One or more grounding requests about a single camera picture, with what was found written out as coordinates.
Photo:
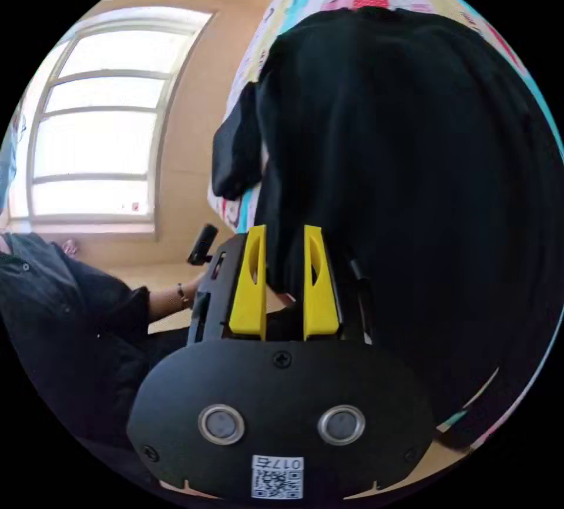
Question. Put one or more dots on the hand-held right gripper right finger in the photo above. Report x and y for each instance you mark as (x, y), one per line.
(321, 310)

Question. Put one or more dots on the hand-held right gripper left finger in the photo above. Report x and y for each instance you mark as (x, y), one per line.
(247, 306)

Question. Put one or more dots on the black long sleeve shirt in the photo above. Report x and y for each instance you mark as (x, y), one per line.
(396, 165)

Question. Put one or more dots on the person's left forearm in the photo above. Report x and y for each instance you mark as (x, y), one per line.
(165, 301)

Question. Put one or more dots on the person's left hand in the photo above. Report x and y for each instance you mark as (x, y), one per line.
(194, 290)

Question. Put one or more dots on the person's body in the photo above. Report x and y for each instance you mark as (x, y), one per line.
(66, 332)

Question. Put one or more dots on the window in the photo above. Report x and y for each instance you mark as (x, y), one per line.
(101, 121)

